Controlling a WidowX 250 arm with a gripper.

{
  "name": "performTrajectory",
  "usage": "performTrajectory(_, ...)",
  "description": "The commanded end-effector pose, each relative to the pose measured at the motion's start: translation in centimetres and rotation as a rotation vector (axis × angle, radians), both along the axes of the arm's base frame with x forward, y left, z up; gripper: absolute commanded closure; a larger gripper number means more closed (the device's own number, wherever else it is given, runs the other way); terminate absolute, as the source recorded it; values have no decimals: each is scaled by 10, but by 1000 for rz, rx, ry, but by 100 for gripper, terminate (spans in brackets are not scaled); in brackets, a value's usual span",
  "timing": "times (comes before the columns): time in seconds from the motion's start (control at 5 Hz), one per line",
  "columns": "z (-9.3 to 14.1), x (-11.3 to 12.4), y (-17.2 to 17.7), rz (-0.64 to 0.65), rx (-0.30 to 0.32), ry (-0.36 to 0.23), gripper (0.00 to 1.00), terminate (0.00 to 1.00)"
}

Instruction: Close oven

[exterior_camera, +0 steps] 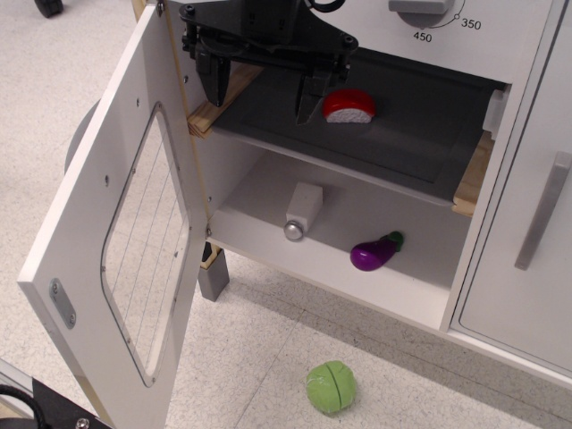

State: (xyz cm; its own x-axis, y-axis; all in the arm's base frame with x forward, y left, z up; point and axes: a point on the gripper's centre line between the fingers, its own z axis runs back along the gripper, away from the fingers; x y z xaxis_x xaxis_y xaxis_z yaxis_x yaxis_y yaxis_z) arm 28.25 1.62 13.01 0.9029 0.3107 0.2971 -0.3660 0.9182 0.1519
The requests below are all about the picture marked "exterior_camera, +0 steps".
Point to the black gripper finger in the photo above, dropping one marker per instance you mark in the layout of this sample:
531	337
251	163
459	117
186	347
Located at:
215	80
312	88

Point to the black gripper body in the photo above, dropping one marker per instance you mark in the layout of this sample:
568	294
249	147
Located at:
279	34

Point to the white oven door with window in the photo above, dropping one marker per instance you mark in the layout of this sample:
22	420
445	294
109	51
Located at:
112	272

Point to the dark grey oven tray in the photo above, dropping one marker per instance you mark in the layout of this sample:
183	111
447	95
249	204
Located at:
428	123

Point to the grey oven knob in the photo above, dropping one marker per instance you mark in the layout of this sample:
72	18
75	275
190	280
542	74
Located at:
420	13

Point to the red white toy sushi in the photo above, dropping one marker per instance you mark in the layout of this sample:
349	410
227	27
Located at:
349	105

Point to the white toy salt shaker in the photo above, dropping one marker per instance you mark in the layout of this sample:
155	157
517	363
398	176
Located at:
305	204

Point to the white toy kitchen cabinet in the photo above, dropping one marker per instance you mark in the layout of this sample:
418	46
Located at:
417	214

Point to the purple toy eggplant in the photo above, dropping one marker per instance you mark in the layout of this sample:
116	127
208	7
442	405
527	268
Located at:
371	255

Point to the black caster wheel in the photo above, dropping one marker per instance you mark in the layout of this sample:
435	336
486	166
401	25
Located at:
49	8

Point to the grey cabinet leg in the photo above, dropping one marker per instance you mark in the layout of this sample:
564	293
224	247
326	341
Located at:
214	279

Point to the green toy cabbage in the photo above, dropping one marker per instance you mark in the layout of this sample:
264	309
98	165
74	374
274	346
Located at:
331	387

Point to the grey cabinet door handle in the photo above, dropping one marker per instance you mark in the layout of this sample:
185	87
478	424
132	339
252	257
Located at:
552	190

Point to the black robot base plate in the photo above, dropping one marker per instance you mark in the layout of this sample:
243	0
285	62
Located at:
28	403

